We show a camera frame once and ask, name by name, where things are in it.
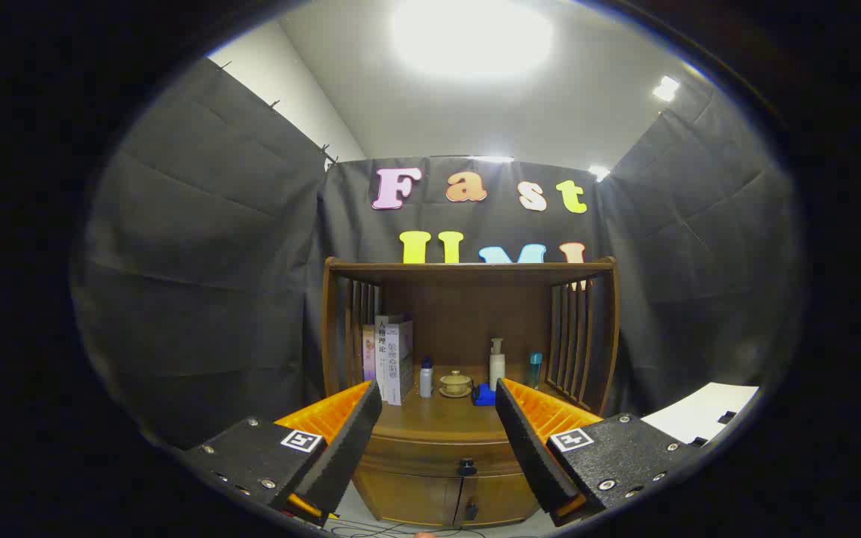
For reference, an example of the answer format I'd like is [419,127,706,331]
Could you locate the white pump bottle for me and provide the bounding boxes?
[489,338,507,392]

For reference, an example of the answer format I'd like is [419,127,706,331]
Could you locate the white patterned book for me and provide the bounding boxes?
[384,320,414,406]

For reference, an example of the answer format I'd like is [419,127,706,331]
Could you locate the large ceiling light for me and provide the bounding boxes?
[389,0,555,79]

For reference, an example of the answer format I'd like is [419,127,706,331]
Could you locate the black floor cables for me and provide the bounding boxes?
[326,519,491,538]

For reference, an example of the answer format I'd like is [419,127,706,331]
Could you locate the brown wooden cabinet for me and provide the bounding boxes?
[321,256,620,528]

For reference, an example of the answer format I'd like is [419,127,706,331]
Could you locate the white side cabinet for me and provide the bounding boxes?
[640,383,762,447]

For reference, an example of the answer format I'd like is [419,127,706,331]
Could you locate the wooden drawer with black knob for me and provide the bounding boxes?
[356,433,528,479]

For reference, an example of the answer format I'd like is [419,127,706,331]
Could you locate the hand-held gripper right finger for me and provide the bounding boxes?
[495,377,708,528]

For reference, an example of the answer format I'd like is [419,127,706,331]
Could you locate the beige lidded teacup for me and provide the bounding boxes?
[439,370,473,399]

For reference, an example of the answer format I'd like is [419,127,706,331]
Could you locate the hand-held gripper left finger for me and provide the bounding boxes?
[180,380,384,524]

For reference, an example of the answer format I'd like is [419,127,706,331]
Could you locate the wooden cabinet countertop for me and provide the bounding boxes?
[371,364,573,442]

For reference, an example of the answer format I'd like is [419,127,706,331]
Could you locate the thin white book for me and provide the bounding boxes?
[375,315,390,401]

